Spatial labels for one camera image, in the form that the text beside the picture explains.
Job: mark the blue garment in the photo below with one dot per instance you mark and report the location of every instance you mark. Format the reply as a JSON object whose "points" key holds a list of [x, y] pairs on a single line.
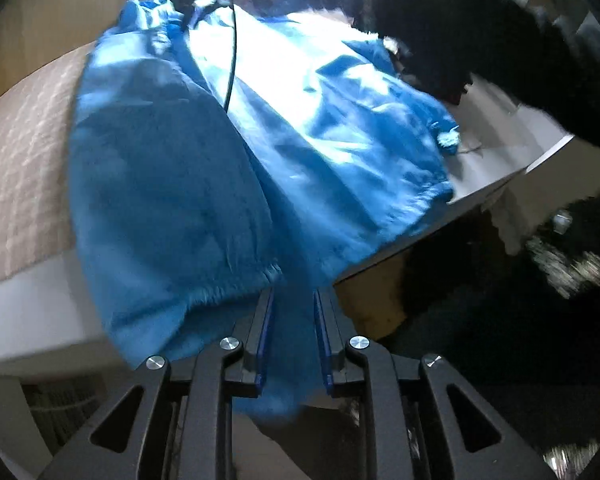
{"points": [[213, 157]]}

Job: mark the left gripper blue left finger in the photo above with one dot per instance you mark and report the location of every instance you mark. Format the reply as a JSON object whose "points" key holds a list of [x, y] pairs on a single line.
{"points": [[254, 331]]}

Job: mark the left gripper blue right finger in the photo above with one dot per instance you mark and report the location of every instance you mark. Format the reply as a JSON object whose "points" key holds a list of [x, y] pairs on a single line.
{"points": [[333, 330]]}

